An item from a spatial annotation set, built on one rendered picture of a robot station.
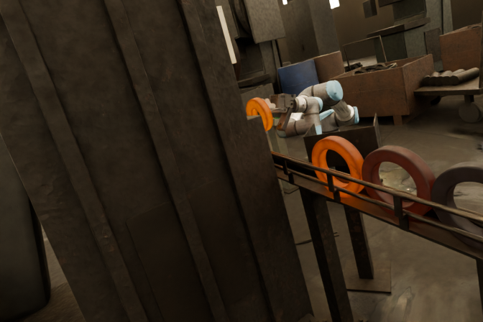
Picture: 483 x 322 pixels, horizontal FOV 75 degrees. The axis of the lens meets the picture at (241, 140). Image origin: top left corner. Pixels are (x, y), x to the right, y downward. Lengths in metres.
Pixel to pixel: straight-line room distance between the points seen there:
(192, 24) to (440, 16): 6.24
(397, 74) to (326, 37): 3.08
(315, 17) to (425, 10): 1.86
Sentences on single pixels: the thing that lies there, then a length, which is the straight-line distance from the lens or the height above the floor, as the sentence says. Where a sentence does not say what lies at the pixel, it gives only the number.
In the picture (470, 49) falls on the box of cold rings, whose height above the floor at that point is 0.49.
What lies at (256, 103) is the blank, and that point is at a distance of 1.36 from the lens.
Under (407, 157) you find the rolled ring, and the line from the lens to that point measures 0.81.
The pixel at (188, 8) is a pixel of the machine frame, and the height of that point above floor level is 1.24.
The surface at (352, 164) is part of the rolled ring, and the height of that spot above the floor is 0.72.
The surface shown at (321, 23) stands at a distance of 6.54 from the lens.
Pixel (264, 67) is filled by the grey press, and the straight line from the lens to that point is 5.44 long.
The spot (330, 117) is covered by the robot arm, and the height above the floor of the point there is 0.56.
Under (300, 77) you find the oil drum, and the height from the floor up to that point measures 0.68.
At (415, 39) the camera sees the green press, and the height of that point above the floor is 0.70.
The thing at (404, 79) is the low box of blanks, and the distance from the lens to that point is 3.69.
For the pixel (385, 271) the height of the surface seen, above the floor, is 0.01.
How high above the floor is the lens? 1.04
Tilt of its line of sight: 12 degrees down
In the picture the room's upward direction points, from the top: 16 degrees counter-clockwise
